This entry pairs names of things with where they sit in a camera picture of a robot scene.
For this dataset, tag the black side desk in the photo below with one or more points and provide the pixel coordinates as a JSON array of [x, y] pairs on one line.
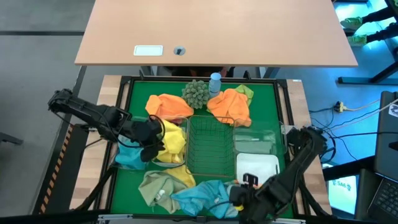
[[348, 168]]

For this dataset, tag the white screen with SA6 text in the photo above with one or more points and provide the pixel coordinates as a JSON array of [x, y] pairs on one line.
[[342, 196]]

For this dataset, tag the grey-blue microfiber towel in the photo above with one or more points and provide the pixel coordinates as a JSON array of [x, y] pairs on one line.
[[227, 185]]

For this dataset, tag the silver frame bracket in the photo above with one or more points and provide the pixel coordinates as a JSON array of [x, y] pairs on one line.
[[287, 220], [115, 217]]

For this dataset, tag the black base with hazard stripes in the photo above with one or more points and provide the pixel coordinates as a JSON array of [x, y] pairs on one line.
[[62, 174]]

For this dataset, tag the person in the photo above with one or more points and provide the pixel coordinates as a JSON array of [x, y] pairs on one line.
[[353, 23]]

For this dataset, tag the lime green microfiber towel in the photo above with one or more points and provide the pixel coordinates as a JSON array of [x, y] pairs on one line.
[[245, 91]]

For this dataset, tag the teal blue microfiber towel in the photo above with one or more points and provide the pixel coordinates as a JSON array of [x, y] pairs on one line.
[[199, 196], [127, 158]]

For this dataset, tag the black case with white sticker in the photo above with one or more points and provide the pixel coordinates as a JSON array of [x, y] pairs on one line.
[[385, 140]]

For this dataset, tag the beige wooden desk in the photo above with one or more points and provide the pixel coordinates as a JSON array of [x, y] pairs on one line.
[[217, 31]]

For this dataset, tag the white plastic basket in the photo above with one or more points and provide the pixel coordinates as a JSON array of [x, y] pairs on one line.
[[258, 163]]

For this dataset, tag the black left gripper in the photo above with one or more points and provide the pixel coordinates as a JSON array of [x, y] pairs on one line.
[[143, 130]]

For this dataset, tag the white rectangular desk plate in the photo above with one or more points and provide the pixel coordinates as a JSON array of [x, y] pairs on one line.
[[148, 50]]

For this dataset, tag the sage green microfiber towel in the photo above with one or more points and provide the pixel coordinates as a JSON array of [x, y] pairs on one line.
[[155, 186]]

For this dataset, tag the black aluminium table frame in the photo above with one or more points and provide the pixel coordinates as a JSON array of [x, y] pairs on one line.
[[174, 78]]

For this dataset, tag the yellow power strip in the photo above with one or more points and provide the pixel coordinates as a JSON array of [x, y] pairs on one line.
[[339, 107]]

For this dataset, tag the black laptop keyboard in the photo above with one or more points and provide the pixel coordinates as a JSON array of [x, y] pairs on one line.
[[385, 202]]

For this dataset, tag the blue spray bottle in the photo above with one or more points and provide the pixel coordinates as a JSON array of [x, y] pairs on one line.
[[214, 84]]

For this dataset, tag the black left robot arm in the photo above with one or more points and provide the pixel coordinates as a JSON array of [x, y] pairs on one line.
[[90, 113]]

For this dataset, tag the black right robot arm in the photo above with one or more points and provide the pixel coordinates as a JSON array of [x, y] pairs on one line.
[[298, 161]]

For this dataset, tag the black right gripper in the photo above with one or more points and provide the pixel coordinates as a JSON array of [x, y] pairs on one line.
[[252, 196]]

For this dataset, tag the black desk foot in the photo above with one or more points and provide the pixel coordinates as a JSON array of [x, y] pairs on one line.
[[357, 80]]

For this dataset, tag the green table mat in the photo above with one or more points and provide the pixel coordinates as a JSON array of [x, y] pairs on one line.
[[143, 90]]

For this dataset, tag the grey furniture foot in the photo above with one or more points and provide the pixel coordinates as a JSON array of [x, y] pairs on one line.
[[9, 138]]

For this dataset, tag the green spiky ball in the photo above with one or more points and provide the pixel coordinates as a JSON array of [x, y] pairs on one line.
[[196, 95]]

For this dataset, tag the pink microfiber towel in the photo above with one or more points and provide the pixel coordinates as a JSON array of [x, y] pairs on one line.
[[178, 120]]

